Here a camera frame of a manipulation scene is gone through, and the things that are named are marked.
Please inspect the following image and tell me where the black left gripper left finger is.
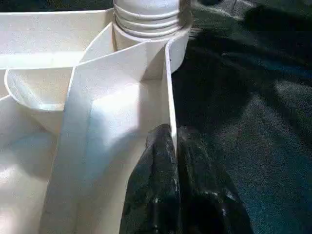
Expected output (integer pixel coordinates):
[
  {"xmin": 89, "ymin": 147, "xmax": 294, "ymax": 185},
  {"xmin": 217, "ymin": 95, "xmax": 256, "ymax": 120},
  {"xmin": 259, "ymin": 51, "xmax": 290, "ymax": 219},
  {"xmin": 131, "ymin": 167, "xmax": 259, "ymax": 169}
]
[{"xmin": 120, "ymin": 123, "xmax": 181, "ymax": 234}]

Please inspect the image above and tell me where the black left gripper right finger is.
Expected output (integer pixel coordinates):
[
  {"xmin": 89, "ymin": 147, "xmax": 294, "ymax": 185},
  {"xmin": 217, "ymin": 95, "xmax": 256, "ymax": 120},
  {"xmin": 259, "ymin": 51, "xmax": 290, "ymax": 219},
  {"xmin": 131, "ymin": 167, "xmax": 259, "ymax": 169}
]
[{"xmin": 176, "ymin": 126, "xmax": 252, "ymax": 234}]

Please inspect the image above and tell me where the white plastic table top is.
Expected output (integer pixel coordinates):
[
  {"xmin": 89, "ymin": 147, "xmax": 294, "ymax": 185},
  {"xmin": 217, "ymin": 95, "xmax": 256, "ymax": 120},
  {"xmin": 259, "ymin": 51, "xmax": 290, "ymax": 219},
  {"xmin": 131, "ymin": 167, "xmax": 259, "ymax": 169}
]
[{"xmin": 0, "ymin": 8, "xmax": 194, "ymax": 234}]

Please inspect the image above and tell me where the white plastic table leg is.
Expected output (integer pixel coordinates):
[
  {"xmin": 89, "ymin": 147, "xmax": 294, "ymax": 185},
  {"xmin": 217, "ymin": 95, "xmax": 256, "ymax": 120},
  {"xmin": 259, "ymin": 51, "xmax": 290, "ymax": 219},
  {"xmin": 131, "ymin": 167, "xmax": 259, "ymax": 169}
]
[{"xmin": 112, "ymin": 0, "xmax": 183, "ymax": 39}]

